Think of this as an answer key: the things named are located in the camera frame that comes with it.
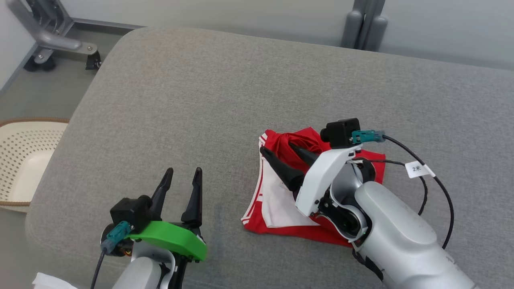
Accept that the teal cable connector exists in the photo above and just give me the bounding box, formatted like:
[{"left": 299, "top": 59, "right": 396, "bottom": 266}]
[
  {"left": 100, "top": 221, "right": 133, "bottom": 254},
  {"left": 351, "top": 130, "right": 386, "bottom": 144}
]

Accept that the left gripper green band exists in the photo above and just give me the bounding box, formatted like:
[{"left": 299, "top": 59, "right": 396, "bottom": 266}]
[{"left": 102, "top": 167, "right": 208, "bottom": 263}]

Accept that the grey partition post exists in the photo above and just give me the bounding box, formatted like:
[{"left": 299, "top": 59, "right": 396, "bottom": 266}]
[{"left": 341, "top": 0, "right": 388, "bottom": 52}]

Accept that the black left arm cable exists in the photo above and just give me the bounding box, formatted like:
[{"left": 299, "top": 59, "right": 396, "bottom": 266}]
[{"left": 90, "top": 249, "right": 106, "bottom": 289}]

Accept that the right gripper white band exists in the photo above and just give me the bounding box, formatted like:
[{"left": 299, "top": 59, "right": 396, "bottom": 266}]
[{"left": 260, "top": 143, "right": 362, "bottom": 218}]

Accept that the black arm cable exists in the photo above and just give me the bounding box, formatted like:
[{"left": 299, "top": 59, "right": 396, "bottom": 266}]
[
  {"left": 90, "top": 249, "right": 106, "bottom": 289},
  {"left": 381, "top": 134, "right": 455, "bottom": 249}
]

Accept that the cream perforated laundry basket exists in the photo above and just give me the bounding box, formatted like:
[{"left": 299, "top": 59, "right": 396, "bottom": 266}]
[{"left": 0, "top": 117, "right": 69, "bottom": 212}]

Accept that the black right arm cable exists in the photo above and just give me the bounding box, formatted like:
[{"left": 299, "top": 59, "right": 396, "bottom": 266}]
[{"left": 381, "top": 134, "right": 455, "bottom": 249}]

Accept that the red white basketball jersey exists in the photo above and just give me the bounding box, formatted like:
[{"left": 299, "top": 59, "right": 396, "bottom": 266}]
[{"left": 241, "top": 127, "right": 386, "bottom": 247}]

